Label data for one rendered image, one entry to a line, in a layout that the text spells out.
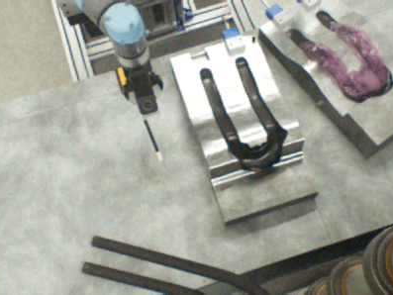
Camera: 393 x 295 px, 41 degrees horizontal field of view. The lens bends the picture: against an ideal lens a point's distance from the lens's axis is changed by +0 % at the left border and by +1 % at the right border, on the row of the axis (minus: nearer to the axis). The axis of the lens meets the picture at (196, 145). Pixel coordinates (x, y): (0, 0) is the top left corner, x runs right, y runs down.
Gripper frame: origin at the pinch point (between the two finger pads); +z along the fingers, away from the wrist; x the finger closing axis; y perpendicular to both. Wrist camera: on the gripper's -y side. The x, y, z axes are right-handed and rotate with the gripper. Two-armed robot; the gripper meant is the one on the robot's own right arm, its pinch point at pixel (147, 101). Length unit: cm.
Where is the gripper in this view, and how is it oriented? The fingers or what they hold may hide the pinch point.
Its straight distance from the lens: 140.4
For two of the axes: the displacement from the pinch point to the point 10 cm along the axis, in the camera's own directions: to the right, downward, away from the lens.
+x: -9.5, 3.0, -0.7
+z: 0.4, 3.7, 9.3
